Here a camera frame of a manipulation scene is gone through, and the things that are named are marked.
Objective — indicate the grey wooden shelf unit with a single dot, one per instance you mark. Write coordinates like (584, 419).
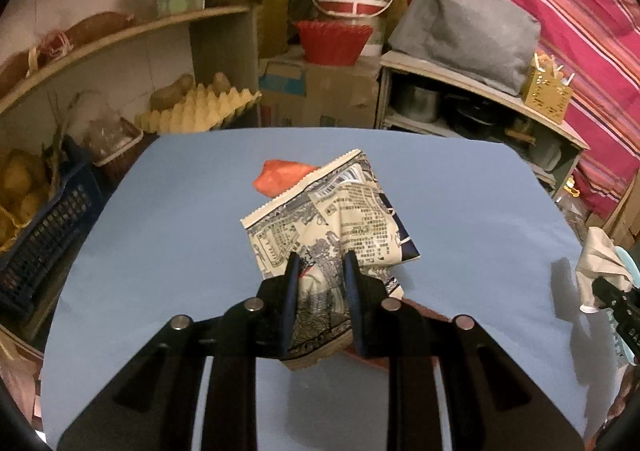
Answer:
(418, 96)

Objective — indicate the yellow egg tray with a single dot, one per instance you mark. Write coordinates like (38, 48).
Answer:
(198, 112)

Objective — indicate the dark blue plastic crate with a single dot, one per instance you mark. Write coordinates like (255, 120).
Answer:
(72, 212)

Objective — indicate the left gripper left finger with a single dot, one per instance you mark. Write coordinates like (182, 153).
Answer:
(193, 384)

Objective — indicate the grey fabric cover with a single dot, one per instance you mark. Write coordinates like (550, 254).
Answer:
(491, 41)

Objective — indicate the curved wooden shelf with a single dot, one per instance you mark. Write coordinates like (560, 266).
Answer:
(28, 85)

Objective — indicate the white plastic bag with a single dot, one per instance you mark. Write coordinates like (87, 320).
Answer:
(599, 259)

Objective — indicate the cooking oil bottle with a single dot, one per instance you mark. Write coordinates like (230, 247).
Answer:
(567, 200)

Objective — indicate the orange plastic wrapper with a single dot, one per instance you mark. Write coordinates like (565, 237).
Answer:
(277, 176)

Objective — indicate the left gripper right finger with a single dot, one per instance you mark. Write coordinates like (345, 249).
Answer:
(450, 384)

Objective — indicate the yellow perforated holder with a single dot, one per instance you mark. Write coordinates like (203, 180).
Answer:
(548, 88)

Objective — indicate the striped pink curtain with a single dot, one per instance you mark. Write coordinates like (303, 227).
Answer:
(598, 41)

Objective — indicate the red plastic bowl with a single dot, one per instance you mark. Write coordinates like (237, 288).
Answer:
(332, 43)

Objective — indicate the cardboard box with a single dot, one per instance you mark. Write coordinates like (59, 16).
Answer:
(301, 94)

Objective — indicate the light blue laundry basket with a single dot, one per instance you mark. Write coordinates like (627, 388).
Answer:
(623, 351)

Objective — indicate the printed black white snack bag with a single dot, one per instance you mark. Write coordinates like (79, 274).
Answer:
(339, 207)

